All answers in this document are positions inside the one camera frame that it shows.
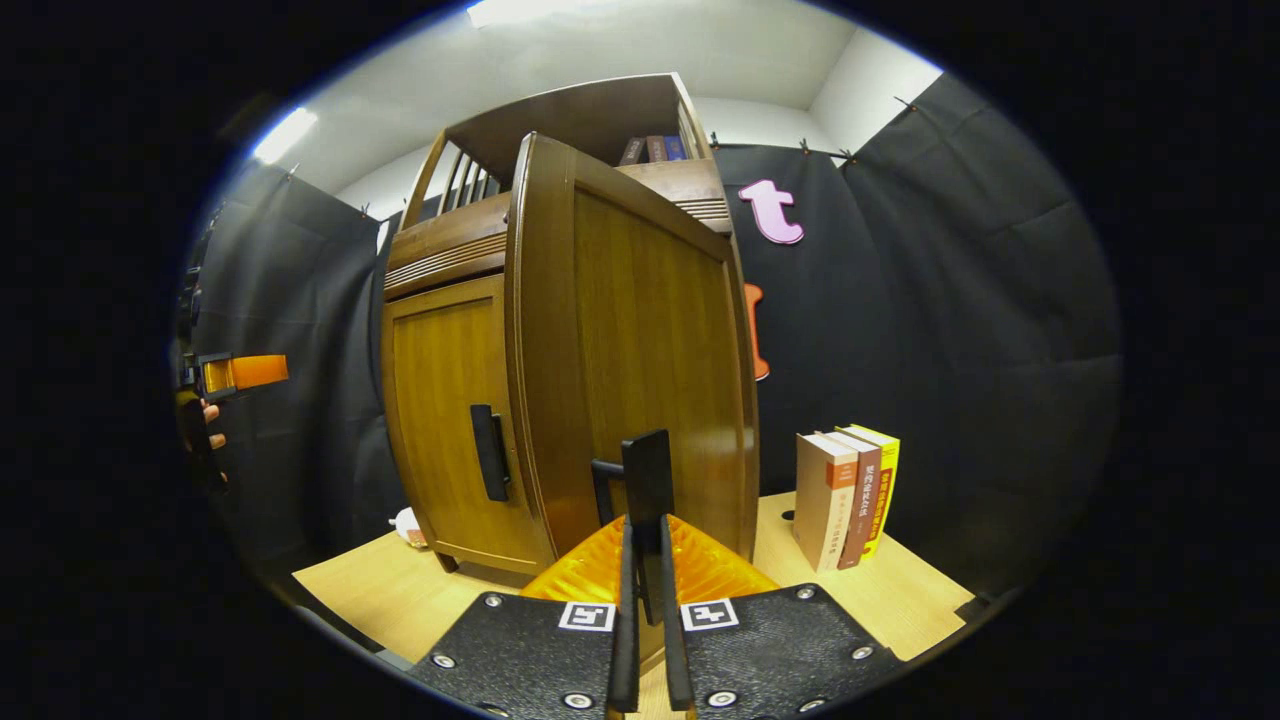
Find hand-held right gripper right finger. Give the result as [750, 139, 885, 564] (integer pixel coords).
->
[658, 515, 906, 716]

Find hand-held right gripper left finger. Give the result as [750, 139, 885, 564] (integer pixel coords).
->
[408, 515, 641, 719]

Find black door handle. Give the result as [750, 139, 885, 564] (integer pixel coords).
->
[471, 404, 512, 503]
[592, 429, 676, 626]

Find wooden shoe cabinet door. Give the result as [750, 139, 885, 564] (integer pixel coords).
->
[382, 275, 556, 576]
[503, 132, 761, 673]

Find wooden double-door shoe cabinet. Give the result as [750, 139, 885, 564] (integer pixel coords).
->
[380, 72, 761, 591]

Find brown spine book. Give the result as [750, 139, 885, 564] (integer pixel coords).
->
[820, 430, 883, 571]

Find small ceiling light panel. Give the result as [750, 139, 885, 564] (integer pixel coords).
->
[253, 107, 319, 166]

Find yellow book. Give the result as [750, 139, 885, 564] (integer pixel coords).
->
[848, 424, 901, 559]

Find black backdrop cloth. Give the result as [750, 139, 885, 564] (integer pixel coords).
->
[178, 72, 1123, 601]

